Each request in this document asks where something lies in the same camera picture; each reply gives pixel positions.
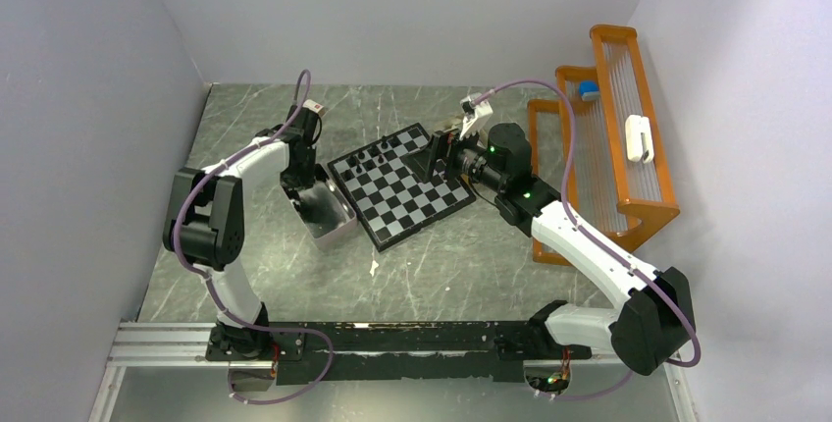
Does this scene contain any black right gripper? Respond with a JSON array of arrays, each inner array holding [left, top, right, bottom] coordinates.
[[401, 118, 506, 192]]

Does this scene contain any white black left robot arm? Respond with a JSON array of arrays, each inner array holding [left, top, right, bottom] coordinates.
[[163, 101, 323, 359]]

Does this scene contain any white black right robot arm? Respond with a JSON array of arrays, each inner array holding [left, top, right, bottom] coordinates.
[[402, 123, 701, 376]]

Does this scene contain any black white chessboard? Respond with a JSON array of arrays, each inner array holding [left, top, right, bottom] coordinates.
[[327, 123, 475, 252]]

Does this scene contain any pink metal tin box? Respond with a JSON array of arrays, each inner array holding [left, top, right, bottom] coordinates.
[[280, 164, 358, 250]]

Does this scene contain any yellow tray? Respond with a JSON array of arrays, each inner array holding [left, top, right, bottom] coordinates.
[[437, 116, 488, 174]]

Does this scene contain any white red card box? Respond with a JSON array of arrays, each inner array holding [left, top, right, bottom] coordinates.
[[303, 99, 327, 117]]

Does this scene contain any orange wooden rack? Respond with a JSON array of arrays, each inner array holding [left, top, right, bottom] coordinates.
[[528, 25, 680, 251]]

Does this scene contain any blue round object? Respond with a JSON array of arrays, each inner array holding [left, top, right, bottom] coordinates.
[[578, 80, 600, 103]]

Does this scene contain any white plastic clip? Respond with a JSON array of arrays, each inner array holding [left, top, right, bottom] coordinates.
[[625, 115, 654, 164]]

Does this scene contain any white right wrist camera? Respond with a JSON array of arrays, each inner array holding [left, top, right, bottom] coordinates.
[[458, 93, 494, 140]]

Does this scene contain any black mounting rail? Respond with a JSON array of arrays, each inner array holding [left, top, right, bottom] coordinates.
[[205, 321, 593, 386]]

